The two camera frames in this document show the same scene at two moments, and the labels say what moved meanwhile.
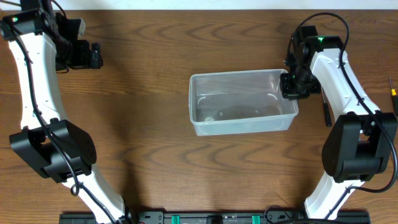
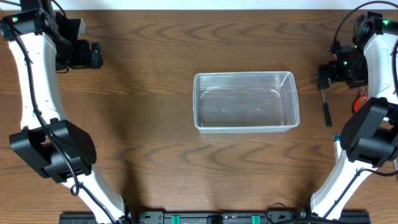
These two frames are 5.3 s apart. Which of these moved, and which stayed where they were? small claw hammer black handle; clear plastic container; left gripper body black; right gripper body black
Moved: right gripper body black
Stayed: left gripper body black; clear plastic container; small claw hammer black handle
